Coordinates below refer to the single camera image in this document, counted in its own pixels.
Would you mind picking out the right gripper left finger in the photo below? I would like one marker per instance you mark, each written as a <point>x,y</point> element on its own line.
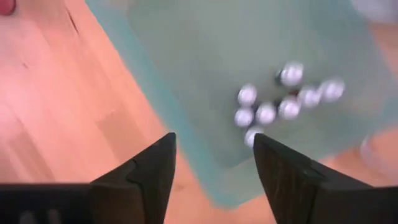
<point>146,186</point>

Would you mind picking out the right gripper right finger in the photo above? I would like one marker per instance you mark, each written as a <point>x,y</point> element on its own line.
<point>295,193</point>

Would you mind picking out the small white-capped dropper bottle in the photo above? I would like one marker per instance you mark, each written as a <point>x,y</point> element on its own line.
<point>247,95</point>
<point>243,117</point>
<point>291,73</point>
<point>332,89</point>
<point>289,108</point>
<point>265,113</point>
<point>250,137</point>

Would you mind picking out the small red dropper bottle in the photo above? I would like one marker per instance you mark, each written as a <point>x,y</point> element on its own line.
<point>308,97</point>

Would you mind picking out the magenta food coloring bottle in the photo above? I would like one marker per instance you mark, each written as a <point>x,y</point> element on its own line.
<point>6,6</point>

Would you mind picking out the green cutting mat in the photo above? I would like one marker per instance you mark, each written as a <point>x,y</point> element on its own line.
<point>202,62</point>

